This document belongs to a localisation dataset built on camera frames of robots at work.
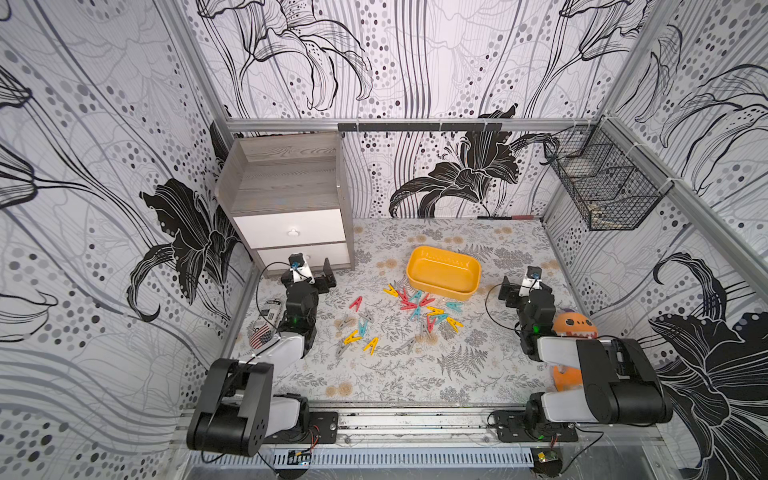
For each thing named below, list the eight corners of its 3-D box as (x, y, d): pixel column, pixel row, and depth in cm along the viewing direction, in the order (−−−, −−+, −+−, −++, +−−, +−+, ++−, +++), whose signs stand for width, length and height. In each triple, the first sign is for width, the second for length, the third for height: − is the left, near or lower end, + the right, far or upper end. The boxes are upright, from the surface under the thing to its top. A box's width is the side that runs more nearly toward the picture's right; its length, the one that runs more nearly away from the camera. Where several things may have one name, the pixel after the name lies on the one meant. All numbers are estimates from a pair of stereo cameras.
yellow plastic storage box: (400, 287, 102) (400, 277, 97) (417, 250, 112) (418, 239, 107) (469, 310, 96) (473, 301, 91) (480, 269, 106) (484, 258, 101)
